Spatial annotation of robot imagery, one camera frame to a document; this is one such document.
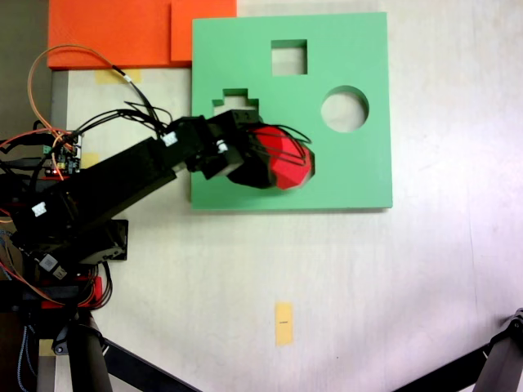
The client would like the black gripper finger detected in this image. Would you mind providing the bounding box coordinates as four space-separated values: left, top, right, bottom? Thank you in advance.
228 108 262 131
226 154 279 191

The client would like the red octagonal pillar block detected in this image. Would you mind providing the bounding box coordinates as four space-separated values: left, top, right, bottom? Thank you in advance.
248 125 317 191

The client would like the green shape sorting board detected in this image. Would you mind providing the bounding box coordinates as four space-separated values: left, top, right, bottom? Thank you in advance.
190 11 394 213

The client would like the yellow tape label strip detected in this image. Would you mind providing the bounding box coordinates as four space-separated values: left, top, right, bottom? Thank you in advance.
274 301 295 348

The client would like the small circuit board with connectors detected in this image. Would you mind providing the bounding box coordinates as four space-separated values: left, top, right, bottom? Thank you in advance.
40 129 86 177

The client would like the red black power lead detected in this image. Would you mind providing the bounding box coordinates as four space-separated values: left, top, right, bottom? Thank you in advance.
0 127 78 155

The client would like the black driver board with inductor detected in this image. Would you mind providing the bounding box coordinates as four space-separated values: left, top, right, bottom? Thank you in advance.
24 248 69 283

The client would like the black tripod leg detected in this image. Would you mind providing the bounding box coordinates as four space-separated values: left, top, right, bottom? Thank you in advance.
51 310 114 392
472 306 523 392

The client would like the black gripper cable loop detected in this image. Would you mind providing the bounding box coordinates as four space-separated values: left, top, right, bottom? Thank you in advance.
244 123 315 169

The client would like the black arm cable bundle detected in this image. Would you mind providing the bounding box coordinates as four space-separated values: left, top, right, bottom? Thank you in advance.
75 100 177 142

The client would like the black cable with white band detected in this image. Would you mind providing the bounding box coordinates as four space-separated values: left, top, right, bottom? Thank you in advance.
110 63 175 138

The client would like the black base wire loop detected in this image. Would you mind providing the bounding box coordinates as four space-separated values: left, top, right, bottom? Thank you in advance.
92 261 114 310

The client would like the black USB cable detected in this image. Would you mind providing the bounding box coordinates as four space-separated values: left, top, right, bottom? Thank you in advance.
0 157 47 169

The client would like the orange wire loop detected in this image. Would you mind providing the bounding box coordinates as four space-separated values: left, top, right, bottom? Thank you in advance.
26 43 118 140

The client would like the blue braided cable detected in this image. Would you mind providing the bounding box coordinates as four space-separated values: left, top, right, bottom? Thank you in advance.
16 324 40 392

